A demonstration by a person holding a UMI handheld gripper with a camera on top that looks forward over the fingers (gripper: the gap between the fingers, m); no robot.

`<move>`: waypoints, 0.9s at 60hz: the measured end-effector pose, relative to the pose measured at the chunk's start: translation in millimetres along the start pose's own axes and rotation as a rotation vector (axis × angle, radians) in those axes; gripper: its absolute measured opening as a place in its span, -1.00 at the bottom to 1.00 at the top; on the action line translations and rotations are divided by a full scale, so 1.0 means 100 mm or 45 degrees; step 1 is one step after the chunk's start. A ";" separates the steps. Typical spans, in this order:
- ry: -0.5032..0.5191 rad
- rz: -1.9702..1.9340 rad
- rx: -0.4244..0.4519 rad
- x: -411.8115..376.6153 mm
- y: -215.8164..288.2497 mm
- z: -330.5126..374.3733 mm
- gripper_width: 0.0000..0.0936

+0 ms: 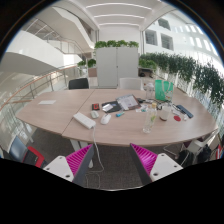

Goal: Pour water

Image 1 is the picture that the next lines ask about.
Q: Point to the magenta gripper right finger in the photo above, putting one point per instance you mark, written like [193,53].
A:
[152,166]

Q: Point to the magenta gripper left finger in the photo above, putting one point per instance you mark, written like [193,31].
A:
[72,167]

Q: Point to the clear plastic water bottle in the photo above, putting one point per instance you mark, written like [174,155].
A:
[150,118]

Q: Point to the white power strip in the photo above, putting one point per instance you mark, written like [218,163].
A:
[84,120]

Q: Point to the red round lid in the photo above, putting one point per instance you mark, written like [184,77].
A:
[177,118]

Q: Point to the white paper cup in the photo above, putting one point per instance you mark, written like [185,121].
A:
[165,112]

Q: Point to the white computer mouse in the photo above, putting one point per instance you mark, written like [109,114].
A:
[105,119]

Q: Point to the small white remote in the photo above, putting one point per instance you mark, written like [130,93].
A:
[94,114]

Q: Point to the red black chair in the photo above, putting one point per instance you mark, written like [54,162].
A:
[26,154]

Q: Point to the blue marker pen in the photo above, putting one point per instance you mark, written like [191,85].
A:
[119,114]

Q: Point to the small red black box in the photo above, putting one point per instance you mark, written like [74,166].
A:
[95,106]

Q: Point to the white paper sheet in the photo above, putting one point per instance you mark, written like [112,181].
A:
[47,102]

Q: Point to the green shopping bag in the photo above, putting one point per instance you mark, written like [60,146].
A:
[163,90]

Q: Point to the clear plastic jar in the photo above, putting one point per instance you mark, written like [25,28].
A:
[149,91]

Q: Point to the black office chair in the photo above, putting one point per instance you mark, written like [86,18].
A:
[81,83]

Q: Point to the white chair back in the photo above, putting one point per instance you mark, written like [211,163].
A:
[130,83]

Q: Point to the green hedge planter right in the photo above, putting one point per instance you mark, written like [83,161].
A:
[206,78]

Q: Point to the white storage cabinet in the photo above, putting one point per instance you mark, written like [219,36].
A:
[114,63]

